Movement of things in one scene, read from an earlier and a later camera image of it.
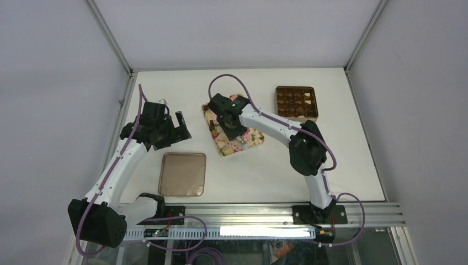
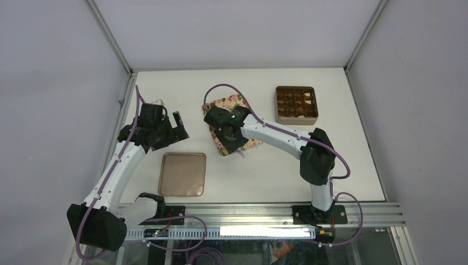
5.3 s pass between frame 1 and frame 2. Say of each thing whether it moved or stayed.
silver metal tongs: moved
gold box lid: stayed
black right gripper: moved
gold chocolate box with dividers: stayed
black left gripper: stayed
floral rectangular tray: stayed
